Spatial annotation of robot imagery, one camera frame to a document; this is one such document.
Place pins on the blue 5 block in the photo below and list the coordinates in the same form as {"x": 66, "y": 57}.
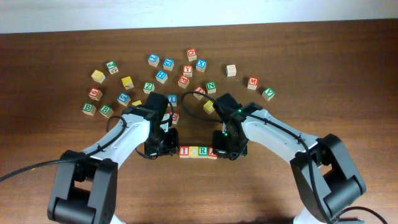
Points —
{"x": 123, "y": 99}

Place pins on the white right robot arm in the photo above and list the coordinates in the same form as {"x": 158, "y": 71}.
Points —
{"x": 327, "y": 179}

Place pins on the red A block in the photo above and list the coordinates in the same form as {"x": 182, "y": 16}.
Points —
{"x": 211, "y": 154}

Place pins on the red C block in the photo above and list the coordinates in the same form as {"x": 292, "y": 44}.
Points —
{"x": 191, "y": 55}

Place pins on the red block far left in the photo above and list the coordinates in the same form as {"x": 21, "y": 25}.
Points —
{"x": 95, "y": 94}

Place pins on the green Z block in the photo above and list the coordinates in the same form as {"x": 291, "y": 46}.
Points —
{"x": 148, "y": 87}

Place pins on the green R block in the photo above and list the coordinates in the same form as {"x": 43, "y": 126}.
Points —
{"x": 203, "y": 152}

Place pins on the green b block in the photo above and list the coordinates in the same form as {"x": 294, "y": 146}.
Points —
{"x": 89, "y": 109}
{"x": 106, "y": 111}

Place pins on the yellow block lower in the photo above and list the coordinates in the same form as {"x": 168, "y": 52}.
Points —
{"x": 137, "y": 103}

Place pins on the red E block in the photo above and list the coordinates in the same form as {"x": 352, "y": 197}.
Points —
{"x": 183, "y": 81}

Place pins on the yellow block middle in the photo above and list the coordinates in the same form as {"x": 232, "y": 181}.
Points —
{"x": 127, "y": 82}

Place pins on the green J block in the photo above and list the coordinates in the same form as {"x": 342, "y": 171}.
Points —
{"x": 112, "y": 67}

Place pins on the plain wooden block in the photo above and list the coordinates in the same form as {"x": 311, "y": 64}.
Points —
{"x": 231, "y": 70}

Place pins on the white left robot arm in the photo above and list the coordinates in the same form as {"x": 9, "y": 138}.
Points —
{"x": 85, "y": 185}

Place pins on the yellow C block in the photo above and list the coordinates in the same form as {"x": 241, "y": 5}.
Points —
{"x": 193, "y": 151}

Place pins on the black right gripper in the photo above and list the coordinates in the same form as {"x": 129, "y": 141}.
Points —
{"x": 223, "y": 151}

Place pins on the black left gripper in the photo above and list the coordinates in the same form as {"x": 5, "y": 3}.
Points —
{"x": 168, "y": 150}

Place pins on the yellow block left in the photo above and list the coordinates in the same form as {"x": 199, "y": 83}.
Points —
{"x": 98, "y": 76}

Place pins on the green V block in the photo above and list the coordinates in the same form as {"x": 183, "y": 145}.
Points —
{"x": 268, "y": 94}

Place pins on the blue T block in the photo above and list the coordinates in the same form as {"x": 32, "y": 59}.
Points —
{"x": 172, "y": 99}

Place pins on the blue D block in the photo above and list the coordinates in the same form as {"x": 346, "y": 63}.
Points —
{"x": 168, "y": 64}

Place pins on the red I block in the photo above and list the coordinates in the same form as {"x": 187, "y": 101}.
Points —
{"x": 183, "y": 152}

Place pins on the red Y upright block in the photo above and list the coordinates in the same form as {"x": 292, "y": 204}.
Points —
{"x": 187, "y": 70}

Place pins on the green N block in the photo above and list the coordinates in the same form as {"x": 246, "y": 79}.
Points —
{"x": 210, "y": 87}

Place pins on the red Y tilted block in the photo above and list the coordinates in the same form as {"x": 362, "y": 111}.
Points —
{"x": 198, "y": 92}

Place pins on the blue H block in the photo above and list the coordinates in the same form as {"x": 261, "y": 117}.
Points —
{"x": 161, "y": 76}

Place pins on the red U block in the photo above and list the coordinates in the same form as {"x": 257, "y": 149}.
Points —
{"x": 175, "y": 118}

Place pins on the blue X block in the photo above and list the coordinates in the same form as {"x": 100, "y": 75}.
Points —
{"x": 201, "y": 65}

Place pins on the red M block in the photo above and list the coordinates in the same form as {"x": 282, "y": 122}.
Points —
{"x": 253, "y": 83}

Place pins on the yellow 8 block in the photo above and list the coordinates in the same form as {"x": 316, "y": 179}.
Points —
{"x": 208, "y": 107}

